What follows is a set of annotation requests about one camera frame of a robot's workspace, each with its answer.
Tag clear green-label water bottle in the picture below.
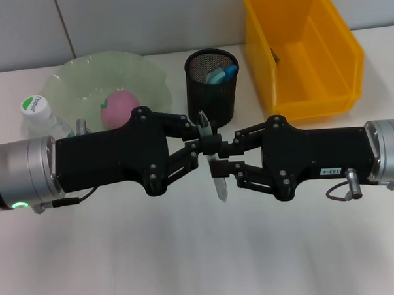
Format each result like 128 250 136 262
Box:
19 93 76 142

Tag blue scissors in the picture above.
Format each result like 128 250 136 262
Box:
205 64 240 85

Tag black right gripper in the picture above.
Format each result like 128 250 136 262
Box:
208 110 378 206

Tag silver ballpoint pen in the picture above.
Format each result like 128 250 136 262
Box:
197 108 229 204

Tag pink toy peach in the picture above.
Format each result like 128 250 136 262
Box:
99 90 142 129

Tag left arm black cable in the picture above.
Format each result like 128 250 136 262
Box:
48 118 99 208

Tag black mesh pen holder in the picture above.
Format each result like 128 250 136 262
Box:
183 46 242 129

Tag yellow plastic bin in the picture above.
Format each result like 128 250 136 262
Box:
242 0 369 124

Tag green wavy glass fruit plate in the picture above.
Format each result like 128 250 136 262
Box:
41 48 174 138

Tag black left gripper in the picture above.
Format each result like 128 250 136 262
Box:
53 102 224 202

